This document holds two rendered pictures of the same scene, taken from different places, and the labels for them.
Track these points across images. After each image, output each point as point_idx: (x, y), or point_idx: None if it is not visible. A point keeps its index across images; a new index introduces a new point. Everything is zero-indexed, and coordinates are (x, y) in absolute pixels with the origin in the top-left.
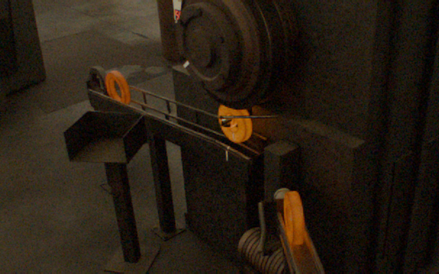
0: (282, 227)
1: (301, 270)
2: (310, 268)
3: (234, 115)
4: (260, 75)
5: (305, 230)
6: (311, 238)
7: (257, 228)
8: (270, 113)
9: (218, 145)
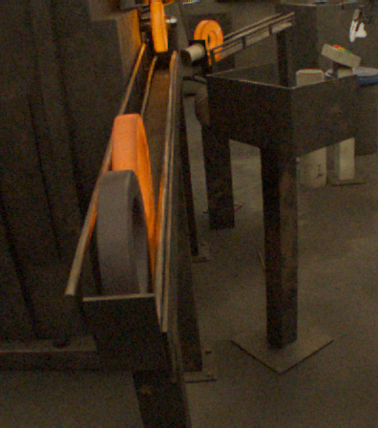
0: (219, 45)
1: (232, 50)
2: (226, 50)
3: (163, 13)
4: None
5: (209, 43)
6: None
7: (205, 96)
8: (141, 9)
9: (176, 60)
